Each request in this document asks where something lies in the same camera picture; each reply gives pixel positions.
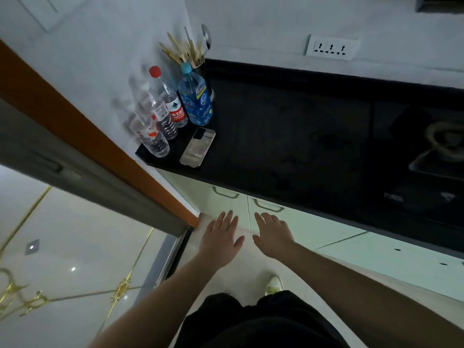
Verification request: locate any person's right hand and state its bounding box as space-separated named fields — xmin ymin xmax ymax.
xmin=252 ymin=212 xmax=297 ymax=261

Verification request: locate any person's black clothing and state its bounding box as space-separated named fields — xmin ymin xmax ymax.
xmin=174 ymin=290 xmax=350 ymax=348

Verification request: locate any glass sliding door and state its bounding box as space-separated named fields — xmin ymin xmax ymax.
xmin=0 ymin=97 xmax=193 ymax=348

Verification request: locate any bundle of wooden chopsticks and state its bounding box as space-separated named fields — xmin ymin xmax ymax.
xmin=159 ymin=27 xmax=205 ymax=68

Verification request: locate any person's left hand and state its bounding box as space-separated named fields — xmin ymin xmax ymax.
xmin=198 ymin=210 xmax=246 ymax=271

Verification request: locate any white triple wall socket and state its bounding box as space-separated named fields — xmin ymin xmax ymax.
xmin=305 ymin=34 xmax=360 ymax=61

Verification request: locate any brown wooden door frame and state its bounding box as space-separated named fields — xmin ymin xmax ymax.
xmin=0 ymin=39 xmax=201 ymax=229

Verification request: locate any black utensil holder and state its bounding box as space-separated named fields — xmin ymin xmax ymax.
xmin=191 ymin=58 xmax=216 ymax=102

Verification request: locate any blue label water bottle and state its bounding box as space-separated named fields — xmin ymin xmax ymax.
xmin=177 ymin=62 xmax=215 ymax=127

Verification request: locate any red cap water bottle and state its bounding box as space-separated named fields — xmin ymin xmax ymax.
xmin=148 ymin=65 xmax=189 ymax=129

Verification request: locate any person's right white shoe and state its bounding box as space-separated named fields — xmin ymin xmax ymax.
xmin=265 ymin=275 xmax=284 ymax=297

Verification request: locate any person's right forearm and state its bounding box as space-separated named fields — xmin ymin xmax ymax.
xmin=278 ymin=242 xmax=464 ymax=348

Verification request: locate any black glass stove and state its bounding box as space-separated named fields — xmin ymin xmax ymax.
xmin=370 ymin=99 xmax=464 ymax=234

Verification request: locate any person's left forearm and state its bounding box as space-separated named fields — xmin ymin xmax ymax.
xmin=88 ymin=251 xmax=219 ymax=348

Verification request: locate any pale green cabinet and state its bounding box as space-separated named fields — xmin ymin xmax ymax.
xmin=158 ymin=169 xmax=370 ymax=250

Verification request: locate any silver smartphone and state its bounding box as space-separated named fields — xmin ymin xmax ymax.
xmin=179 ymin=127 xmax=217 ymax=169

